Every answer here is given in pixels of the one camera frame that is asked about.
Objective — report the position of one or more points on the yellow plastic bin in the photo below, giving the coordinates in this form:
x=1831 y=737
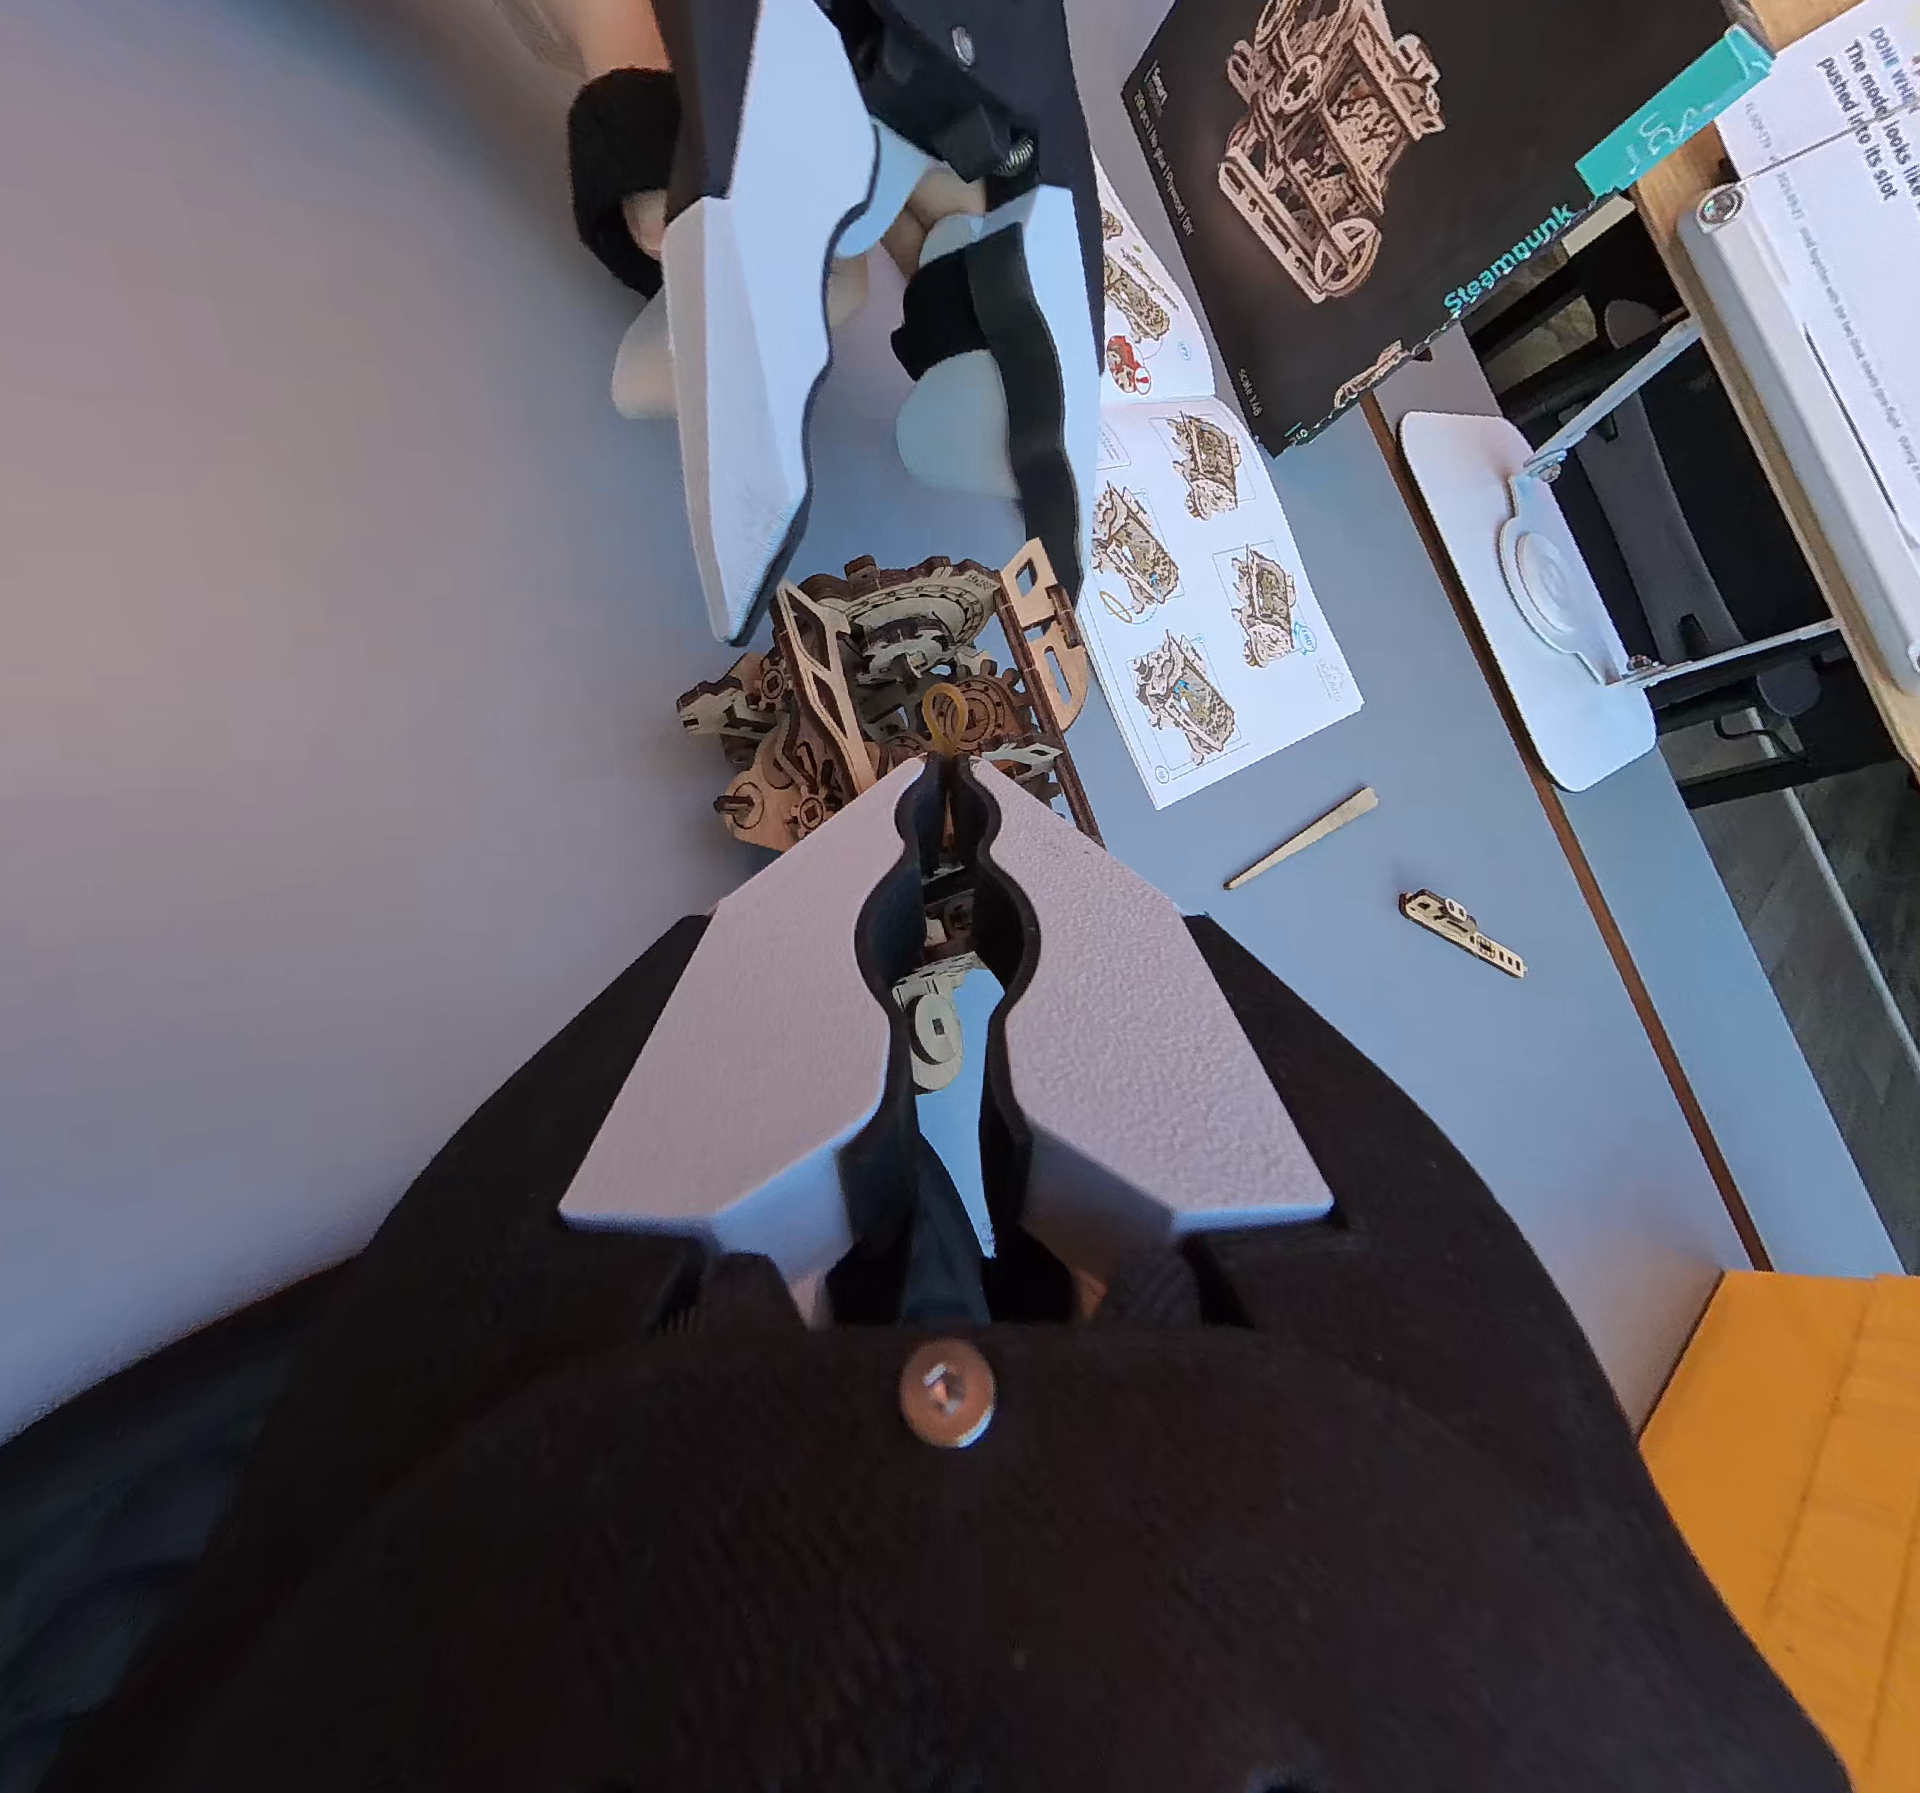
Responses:
x=1800 y=1494

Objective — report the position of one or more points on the wooden mechanical model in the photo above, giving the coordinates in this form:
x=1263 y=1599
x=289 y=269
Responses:
x=841 y=681

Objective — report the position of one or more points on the small wooden model part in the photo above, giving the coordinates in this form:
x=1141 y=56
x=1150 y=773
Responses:
x=1462 y=930

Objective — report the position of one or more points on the black model kit box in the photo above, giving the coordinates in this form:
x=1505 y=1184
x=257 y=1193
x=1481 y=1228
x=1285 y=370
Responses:
x=1426 y=126

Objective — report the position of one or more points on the yellow rubber band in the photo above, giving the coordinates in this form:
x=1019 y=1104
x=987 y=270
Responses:
x=943 y=744

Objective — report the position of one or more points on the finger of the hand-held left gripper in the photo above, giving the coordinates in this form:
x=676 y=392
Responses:
x=1057 y=276
x=749 y=352

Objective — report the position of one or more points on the thin wooden stick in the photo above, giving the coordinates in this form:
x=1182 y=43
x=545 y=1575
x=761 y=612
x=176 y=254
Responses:
x=1301 y=836

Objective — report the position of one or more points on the printed paper sheet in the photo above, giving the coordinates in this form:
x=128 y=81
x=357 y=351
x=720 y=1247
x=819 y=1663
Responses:
x=1838 y=175

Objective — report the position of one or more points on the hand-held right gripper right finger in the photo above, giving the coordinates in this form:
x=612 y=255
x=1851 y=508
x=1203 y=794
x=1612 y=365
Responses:
x=1154 y=1058

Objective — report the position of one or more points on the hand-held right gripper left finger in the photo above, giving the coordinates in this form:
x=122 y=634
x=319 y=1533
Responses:
x=749 y=1073

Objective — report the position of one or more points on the illustrated instruction booklet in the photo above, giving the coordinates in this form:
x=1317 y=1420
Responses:
x=1200 y=564

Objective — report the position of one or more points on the white document stand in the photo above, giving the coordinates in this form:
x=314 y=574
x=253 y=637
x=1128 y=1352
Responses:
x=1561 y=653

